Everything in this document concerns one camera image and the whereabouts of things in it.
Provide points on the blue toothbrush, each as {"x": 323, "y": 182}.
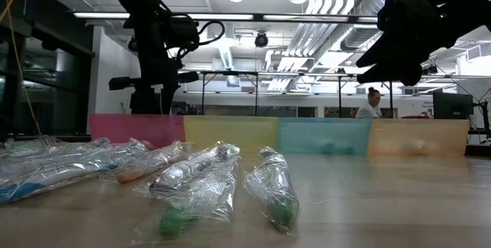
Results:
{"x": 92, "y": 143}
{"x": 46, "y": 180}
{"x": 23, "y": 165}

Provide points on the black overhead camera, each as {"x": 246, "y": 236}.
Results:
{"x": 261, "y": 40}

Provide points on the pink plastic bin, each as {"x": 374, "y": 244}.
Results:
{"x": 115, "y": 129}

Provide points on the black monitor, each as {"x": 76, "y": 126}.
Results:
{"x": 452, "y": 106}

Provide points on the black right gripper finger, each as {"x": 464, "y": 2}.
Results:
{"x": 395, "y": 74}
{"x": 379, "y": 52}

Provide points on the yellow plastic bin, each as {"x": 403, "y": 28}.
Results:
{"x": 230, "y": 131}

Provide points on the person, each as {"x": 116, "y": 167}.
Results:
{"x": 368, "y": 111}

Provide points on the black overhead beam with lights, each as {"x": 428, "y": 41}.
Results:
{"x": 259, "y": 17}

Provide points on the orange toothbrush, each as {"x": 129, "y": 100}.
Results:
{"x": 151, "y": 161}

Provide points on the green toothbrush in clear wrap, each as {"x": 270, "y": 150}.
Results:
{"x": 274, "y": 186}
{"x": 203, "y": 198}

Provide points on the black equipment stand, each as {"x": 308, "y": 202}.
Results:
{"x": 486, "y": 117}

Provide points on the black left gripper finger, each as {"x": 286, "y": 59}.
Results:
{"x": 141, "y": 104}
{"x": 169, "y": 100}

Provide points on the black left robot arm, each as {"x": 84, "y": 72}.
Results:
{"x": 142, "y": 2}

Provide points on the orange plastic bin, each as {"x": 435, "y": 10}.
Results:
{"x": 418, "y": 133}

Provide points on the black metal frame table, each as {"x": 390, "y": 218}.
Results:
{"x": 340, "y": 98}
{"x": 230, "y": 73}

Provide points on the black ceiling dome camera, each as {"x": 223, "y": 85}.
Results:
{"x": 132, "y": 44}

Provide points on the teal plastic bin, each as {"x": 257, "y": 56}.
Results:
{"x": 324, "y": 133}

